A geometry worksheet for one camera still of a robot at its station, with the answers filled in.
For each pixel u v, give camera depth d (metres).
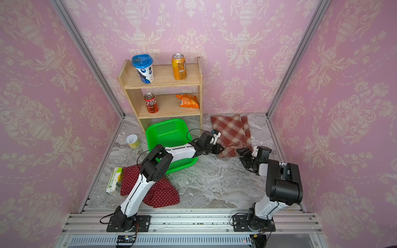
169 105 0.97
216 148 0.90
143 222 0.75
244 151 0.87
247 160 0.86
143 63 0.68
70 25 0.75
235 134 1.07
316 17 0.72
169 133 1.09
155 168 0.60
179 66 0.71
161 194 0.79
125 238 0.72
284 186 0.47
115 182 0.83
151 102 0.85
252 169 0.83
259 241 0.70
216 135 0.92
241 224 0.73
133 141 1.00
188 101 0.91
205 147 0.86
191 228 0.74
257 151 0.81
